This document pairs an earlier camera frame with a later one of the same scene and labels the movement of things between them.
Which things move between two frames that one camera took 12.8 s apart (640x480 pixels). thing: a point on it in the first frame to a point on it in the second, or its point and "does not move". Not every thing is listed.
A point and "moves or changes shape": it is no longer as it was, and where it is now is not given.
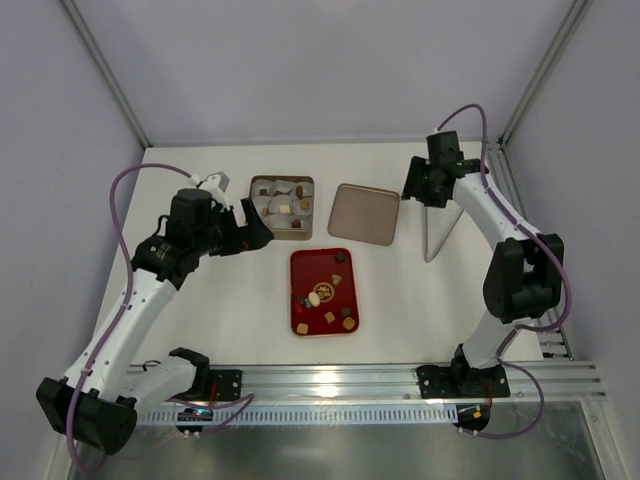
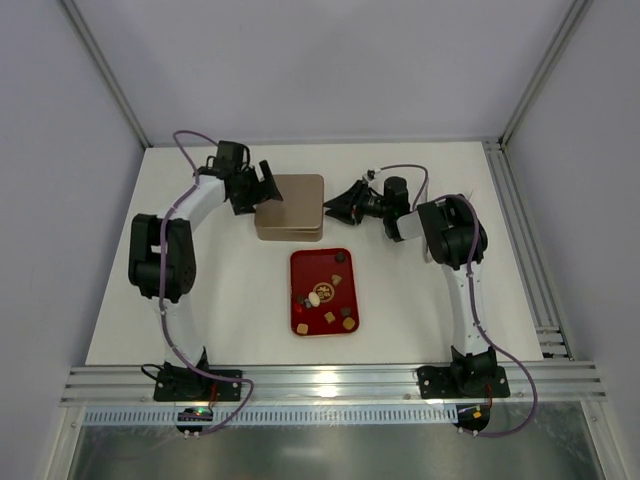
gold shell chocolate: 349,323 does not move
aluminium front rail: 359,383 does not move
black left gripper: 238,232 to 255,186
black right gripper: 420,185 to 358,203
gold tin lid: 364,214 moves or changes shape
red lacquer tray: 324,292 does not move
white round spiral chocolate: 313,299 does not move
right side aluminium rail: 505,173 does not move
